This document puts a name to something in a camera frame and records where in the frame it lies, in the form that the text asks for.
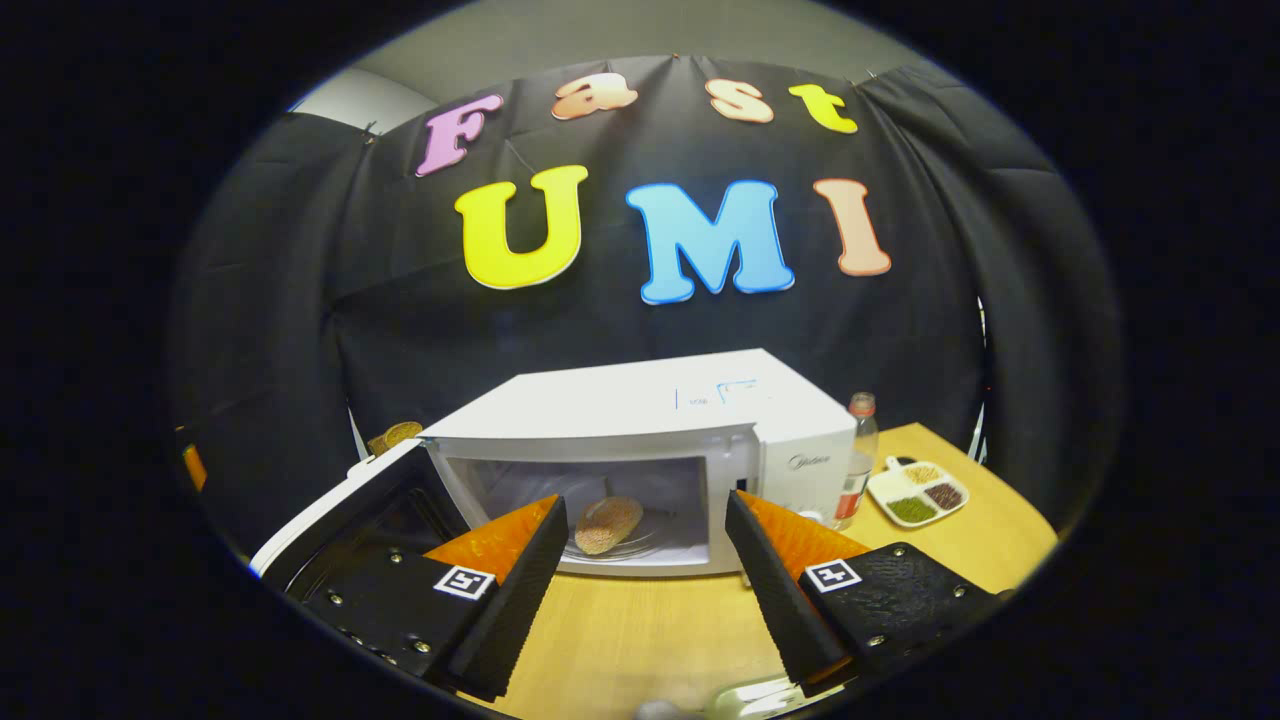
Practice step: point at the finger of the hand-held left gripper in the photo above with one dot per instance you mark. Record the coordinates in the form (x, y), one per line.
(194, 468)

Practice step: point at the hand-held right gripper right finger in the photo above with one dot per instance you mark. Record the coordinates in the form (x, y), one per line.
(780, 600)

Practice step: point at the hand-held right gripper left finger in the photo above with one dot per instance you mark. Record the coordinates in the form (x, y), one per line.
(510, 605)

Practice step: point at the round bread bun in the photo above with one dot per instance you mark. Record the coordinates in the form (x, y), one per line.
(608, 524)

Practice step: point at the white microwave oven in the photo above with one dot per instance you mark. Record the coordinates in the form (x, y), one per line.
(640, 400)

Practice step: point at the pale green rectangular plate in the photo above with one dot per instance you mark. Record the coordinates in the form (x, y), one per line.
(745, 700)

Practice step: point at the clear bottle with red cap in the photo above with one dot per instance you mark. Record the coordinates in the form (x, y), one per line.
(858, 450)

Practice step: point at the white divided dish with grains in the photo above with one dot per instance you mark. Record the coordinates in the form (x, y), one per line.
(915, 492)

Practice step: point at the black backdrop cloth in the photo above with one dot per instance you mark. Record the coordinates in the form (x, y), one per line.
(300, 300)

